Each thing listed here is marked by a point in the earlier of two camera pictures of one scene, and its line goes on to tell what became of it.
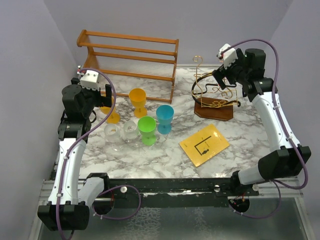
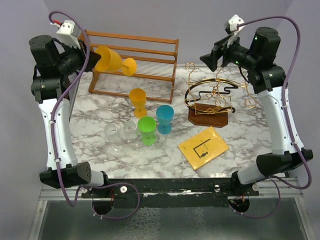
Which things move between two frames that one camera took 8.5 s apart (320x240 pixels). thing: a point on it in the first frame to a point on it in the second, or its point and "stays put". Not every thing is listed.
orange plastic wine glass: [114, 117] to [111, 61]
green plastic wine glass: [147, 126] stays put
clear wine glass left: [112, 134] stays put
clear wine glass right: [130, 134] stays put
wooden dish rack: [134, 65] stays put
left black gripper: [102, 100] to [93, 59]
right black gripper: [220, 73] to [219, 49]
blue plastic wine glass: [164, 114] stays put
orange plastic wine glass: [137, 97] stays put
